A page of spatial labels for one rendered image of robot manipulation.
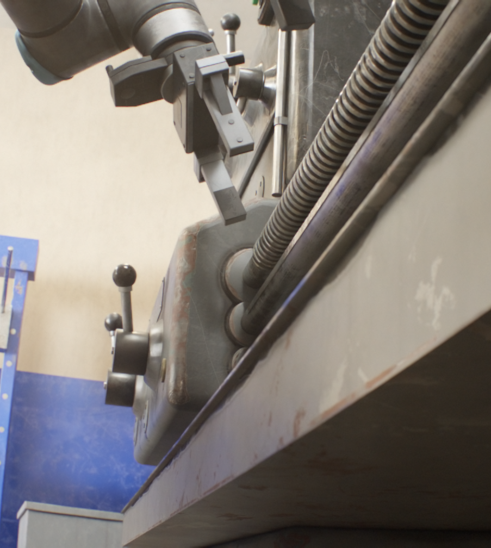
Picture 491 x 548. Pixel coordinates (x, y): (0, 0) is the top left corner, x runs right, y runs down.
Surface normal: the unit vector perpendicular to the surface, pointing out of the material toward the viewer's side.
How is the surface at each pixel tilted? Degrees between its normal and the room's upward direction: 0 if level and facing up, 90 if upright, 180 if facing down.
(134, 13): 104
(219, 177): 83
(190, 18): 74
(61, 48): 160
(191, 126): 155
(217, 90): 111
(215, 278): 90
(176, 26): 83
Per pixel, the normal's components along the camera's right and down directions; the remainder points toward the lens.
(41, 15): 0.31, 0.86
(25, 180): 0.22, -0.34
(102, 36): 0.23, 0.56
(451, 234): -0.97, -0.12
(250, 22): -0.05, 0.93
